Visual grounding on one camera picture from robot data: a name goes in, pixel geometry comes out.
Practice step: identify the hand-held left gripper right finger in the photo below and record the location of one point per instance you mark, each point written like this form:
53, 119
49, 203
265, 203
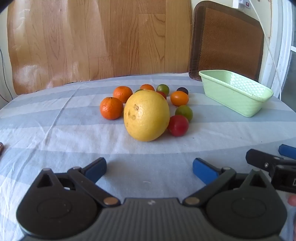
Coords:
204, 170

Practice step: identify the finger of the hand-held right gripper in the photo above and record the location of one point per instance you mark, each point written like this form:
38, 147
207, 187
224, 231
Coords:
259, 160
288, 151

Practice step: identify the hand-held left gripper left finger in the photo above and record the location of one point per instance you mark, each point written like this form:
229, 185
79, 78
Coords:
96, 170

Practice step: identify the red tomato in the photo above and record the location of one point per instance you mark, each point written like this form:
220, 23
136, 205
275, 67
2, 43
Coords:
178, 125
162, 94

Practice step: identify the green tomato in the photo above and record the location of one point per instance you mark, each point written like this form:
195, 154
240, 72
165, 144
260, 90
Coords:
184, 112
138, 90
162, 88

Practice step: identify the orange mandarin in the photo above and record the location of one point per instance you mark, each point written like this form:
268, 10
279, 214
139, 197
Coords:
111, 108
122, 93

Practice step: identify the light green plastic basket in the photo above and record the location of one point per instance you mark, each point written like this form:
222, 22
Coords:
231, 97

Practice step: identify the yellow grapefruit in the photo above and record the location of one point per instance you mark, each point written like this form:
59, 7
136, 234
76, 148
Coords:
146, 115

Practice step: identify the orange tomato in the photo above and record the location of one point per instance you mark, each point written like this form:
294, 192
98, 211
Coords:
179, 98
147, 87

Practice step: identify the dark purple tomato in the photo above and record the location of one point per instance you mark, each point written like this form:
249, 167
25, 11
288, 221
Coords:
182, 90

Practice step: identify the person's right hand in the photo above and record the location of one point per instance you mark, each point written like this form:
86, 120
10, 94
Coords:
292, 200

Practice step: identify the white framed glass door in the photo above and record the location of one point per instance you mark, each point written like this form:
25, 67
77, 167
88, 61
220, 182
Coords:
281, 34

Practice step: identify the brown woven chair back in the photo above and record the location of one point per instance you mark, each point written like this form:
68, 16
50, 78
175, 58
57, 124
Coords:
227, 44

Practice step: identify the white power adapter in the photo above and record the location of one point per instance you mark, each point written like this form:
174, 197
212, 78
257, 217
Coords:
241, 3

